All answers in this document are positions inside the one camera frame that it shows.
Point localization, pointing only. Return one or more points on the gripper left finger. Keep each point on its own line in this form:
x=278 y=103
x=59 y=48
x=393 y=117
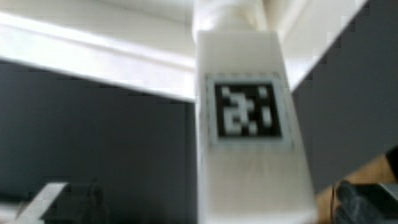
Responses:
x=66 y=204

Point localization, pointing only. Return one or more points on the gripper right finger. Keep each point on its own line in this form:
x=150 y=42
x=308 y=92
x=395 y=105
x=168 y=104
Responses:
x=368 y=203

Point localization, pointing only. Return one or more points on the white table leg with tag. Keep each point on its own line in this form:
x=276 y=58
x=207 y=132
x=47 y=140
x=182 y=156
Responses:
x=255 y=189

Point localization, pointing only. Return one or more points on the white square table top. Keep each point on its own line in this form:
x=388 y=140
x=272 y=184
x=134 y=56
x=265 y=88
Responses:
x=120 y=40

